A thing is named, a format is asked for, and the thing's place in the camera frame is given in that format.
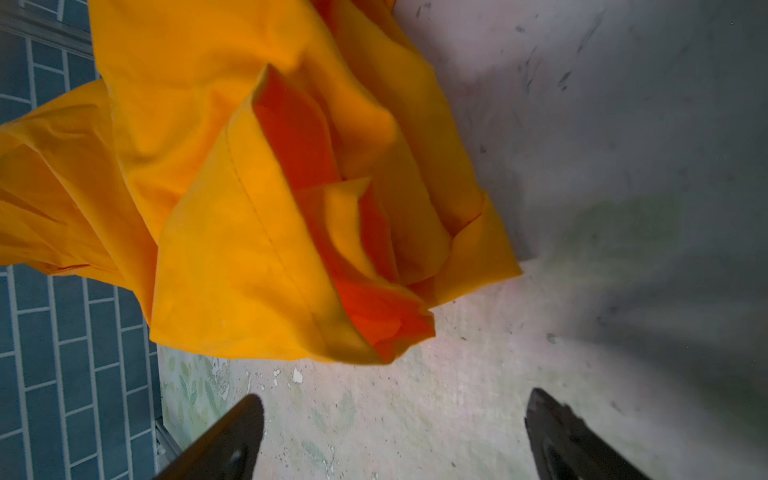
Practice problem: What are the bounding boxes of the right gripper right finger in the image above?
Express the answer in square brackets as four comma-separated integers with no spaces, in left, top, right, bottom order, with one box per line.
[525,388,648,480]

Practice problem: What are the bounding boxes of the orange shorts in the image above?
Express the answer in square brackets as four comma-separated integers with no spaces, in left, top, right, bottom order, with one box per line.
[1,1,521,365]

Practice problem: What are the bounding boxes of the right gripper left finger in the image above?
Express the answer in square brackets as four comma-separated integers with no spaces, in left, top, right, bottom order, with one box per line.
[155,394,265,480]

